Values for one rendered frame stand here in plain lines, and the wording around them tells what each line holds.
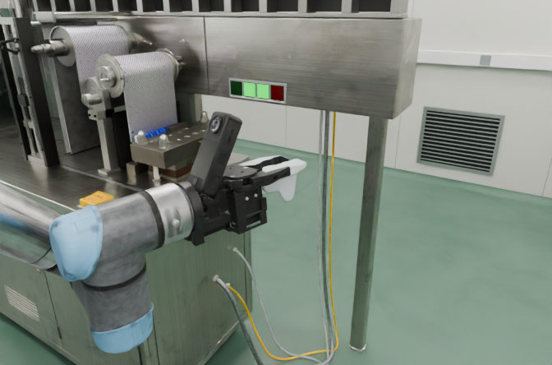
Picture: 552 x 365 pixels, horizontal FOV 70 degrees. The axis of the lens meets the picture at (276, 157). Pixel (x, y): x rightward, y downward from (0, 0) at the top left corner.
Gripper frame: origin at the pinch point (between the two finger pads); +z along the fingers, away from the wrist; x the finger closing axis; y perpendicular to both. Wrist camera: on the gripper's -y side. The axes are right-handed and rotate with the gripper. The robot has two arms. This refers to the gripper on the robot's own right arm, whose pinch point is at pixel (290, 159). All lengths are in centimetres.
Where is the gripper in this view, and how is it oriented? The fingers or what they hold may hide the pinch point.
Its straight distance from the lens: 64.6
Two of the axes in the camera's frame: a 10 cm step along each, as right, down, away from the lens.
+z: 7.6, -2.3, 6.1
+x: 6.5, 1.4, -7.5
